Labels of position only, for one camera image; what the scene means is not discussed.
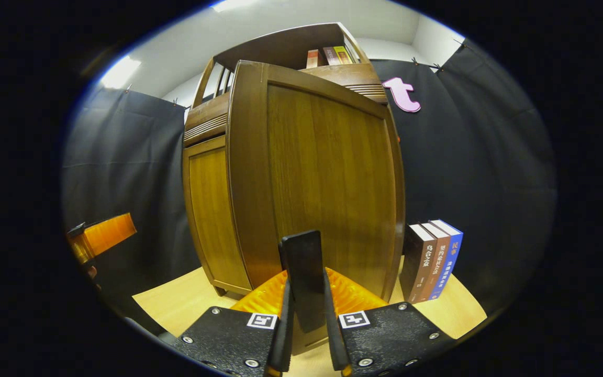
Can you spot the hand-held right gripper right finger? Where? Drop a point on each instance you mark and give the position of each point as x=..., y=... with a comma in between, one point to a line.
x=335, y=340

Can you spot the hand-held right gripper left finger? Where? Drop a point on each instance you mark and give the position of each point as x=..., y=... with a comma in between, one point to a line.
x=282, y=345

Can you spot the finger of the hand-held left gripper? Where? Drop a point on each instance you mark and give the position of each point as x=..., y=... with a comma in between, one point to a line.
x=108, y=233

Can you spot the wooden shoe cabinet door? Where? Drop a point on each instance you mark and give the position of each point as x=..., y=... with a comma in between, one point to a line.
x=212, y=209
x=322, y=173

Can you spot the wooden double-door shoe cabinet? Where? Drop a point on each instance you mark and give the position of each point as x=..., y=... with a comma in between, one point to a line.
x=280, y=50

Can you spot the wooden cabinet drawer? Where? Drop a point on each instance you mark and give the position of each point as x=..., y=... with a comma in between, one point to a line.
x=204, y=123

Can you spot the dark brown book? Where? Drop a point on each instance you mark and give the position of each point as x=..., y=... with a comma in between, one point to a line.
x=416, y=262

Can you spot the light brown book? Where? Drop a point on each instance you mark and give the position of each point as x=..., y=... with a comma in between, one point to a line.
x=437, y=259

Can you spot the blue book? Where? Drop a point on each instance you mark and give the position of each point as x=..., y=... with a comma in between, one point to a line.
x=450, y=251

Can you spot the maroon book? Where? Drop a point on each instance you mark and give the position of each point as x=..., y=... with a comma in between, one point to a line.
x=331, y=55

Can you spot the yellow book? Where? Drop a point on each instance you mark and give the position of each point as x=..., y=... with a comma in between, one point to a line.
x=342, y=54

